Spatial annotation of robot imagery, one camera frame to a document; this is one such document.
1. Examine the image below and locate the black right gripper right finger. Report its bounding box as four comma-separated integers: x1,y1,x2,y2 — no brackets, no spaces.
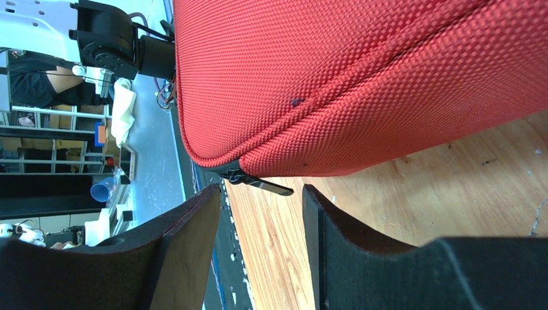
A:
302,185,547,309

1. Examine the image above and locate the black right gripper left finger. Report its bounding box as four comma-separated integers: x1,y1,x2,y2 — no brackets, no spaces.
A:
1,184,221,309

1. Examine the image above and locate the black red medicine case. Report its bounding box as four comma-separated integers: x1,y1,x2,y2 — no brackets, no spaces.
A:
173,1,547,196

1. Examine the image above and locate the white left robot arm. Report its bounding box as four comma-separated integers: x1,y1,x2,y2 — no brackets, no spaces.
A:
1,1,176,79

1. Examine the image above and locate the blue cup in background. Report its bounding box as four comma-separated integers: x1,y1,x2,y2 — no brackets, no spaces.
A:
90,176,116,203

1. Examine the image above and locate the white cloth in background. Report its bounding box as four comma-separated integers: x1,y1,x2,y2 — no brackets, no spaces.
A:
111,78,137,147

